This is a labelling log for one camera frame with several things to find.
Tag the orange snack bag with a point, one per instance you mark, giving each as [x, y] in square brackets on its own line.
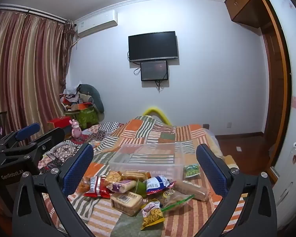
[83, 186]

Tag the pale cake packet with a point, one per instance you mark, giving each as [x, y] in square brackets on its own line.
[125, 202]

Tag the clear plastic storage box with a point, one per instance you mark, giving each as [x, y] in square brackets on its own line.
[148, 158]

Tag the clear green-edged zip bag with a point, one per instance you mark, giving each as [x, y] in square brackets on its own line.
[175, 199]

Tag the green wrapped snack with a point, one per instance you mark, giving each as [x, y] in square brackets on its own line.
[140, 188]

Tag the long brown bread packet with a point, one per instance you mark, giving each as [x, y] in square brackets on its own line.
[191, 190]

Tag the striped red gold curtain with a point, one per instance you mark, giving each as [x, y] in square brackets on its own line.
[27, 66]

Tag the purple label roll packet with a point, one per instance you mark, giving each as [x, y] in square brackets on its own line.
[123, 186]

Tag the small green snack packet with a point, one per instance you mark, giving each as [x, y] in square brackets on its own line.
[191, 170]

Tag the red snack packet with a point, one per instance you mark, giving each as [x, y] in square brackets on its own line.
[98, 190]

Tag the clear biscuit packet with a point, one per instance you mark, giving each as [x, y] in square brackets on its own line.
[135, 175]

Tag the yellow foam tube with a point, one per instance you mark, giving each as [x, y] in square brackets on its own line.
[160, 114]

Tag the white curtain rail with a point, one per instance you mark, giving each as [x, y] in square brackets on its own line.
[34, 11]

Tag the wooden door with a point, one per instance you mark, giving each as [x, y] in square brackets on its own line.
[277, 91]

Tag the yellow cracker packet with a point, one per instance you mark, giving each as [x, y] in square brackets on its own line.
[113, 176]

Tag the striped patchwork blanket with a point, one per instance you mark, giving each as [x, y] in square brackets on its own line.
[148, 133]

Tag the pile of household clutter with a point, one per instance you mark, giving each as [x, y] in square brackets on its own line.
[71, 98]

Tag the blue white snack packet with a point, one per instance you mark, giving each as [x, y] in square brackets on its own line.
[157, 182]

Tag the pink plush toy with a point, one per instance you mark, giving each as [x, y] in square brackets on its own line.
[76, 129]

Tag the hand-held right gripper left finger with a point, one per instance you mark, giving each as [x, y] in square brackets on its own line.
[79, 167]

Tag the wooden overhead cabinet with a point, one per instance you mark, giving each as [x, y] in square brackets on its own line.
[244, 2]

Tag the large black wall television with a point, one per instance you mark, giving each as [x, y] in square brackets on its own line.
[153, 45]

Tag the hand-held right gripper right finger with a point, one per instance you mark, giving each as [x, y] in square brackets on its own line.
[209, 170]

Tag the red box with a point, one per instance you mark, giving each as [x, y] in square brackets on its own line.
[58, 123]

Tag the white wall air conditioner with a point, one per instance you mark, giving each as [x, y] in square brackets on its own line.
[96, 24]

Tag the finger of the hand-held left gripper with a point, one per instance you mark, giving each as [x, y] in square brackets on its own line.
[49, 135]
[27, 131]

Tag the yellow chips packet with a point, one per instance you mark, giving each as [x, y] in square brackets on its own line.
[151, 216]

